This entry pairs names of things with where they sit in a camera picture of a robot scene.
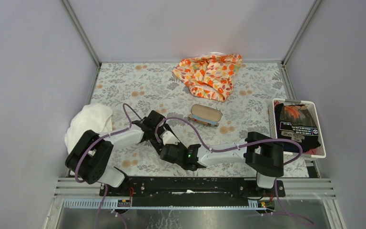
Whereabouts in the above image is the plaid glasses case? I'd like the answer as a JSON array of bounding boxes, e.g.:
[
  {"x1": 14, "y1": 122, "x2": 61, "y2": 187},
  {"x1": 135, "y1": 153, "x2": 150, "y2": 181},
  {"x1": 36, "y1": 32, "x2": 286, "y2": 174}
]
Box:
[{"x1": 188, "y1": 104, "x2": 223, "y2": 123}]

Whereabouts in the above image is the light blue cleaning cloth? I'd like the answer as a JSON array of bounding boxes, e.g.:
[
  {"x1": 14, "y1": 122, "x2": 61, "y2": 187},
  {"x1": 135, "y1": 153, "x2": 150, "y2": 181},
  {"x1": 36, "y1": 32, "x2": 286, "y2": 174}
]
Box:
[{"x1": 191, "y1": 115, "x2": 219, "y2": 126}]

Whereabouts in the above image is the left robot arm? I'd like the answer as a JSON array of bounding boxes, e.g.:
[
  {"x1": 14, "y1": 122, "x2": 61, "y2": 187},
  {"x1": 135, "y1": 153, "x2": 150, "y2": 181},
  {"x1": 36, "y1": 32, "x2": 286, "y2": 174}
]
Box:
[{"x1": 65, "y1": 110, "x2": 171, "y2": 196}]

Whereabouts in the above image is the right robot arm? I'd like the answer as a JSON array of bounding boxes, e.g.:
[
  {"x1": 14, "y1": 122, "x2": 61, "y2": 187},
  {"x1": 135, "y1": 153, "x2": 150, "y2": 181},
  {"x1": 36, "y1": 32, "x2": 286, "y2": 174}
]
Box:
[{"x1": 160, "y1": 131, "x2": 284, "y2": 197}]

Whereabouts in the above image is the white towel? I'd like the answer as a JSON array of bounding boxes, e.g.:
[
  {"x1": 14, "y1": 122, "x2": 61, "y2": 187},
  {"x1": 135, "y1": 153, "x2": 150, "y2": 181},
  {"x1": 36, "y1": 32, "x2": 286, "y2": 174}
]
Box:
[{"x1": 64, "y1": 104, "x2": 113, "y2": 154}]

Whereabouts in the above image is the orange floral fabric pouch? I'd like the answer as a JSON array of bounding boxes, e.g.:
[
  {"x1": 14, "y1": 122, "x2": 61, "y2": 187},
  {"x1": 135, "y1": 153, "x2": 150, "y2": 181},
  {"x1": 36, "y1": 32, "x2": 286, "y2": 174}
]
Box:
[{"x1": 172, "y1": 52, "x2": 243, "y2": 102}]

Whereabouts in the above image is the dark clothing in basket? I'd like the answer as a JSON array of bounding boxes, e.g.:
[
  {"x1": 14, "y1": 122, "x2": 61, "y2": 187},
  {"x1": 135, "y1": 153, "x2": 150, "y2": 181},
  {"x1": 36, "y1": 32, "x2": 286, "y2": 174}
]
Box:
[{"x1": 274, "y1": 103, "x2": 321, "y2": 155}]

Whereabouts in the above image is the white perforated plastic basket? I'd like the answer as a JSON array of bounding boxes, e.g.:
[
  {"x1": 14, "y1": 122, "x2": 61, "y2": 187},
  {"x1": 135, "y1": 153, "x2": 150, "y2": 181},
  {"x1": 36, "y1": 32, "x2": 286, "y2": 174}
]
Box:
[{"x1": 268, "y1": 98, "x2": 326, "y2": 161}]

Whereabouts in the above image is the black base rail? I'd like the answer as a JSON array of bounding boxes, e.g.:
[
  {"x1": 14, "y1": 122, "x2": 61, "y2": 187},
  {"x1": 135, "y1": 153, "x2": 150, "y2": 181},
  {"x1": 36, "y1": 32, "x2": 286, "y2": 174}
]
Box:
[{"x1": 99, "y1": 176, "x2": 286, "y2": 207}]

